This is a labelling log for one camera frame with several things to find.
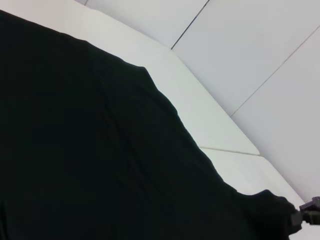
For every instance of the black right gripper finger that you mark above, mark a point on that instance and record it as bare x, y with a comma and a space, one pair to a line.
308, 205

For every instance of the black t-shirt with white print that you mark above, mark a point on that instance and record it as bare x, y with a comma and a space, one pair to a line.
100, 150

